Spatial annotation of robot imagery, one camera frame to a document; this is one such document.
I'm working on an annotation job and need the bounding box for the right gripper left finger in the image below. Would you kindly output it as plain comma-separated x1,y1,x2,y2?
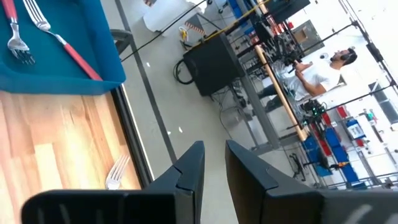
21,140,206,224

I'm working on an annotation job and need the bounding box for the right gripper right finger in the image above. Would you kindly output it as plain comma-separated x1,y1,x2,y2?
225,139,398,224

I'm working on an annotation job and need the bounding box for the red-handled silver fork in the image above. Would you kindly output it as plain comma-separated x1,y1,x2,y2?
22,0,104,82
104,154,131,191
1,0,36,65

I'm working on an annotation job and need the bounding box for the shelf with blue bins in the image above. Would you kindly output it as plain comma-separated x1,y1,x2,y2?
300,118,369,190

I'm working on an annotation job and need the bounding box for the wooden station table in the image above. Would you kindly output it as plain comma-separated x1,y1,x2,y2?
254,44,309,142

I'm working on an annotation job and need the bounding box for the person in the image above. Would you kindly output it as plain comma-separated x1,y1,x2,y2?
257,46,358,113

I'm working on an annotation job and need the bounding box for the black computer case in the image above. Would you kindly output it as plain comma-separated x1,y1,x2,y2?
182,32,246,97

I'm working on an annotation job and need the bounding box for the black mat with striped edge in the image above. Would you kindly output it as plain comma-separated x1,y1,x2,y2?
183,21,206,37

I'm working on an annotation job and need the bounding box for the blue plastic bin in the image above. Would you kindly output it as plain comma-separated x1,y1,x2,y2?
0,0,127,96

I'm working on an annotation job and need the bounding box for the white round column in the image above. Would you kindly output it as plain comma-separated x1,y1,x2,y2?
142,0,205,33

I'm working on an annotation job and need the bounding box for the coiled black cable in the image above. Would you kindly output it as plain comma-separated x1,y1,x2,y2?
173,58,196,85

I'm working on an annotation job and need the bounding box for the long black floor cable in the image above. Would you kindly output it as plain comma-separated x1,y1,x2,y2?
120,0,208,62

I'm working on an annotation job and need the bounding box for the black station frame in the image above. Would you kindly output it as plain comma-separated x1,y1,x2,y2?
301,18,398,113

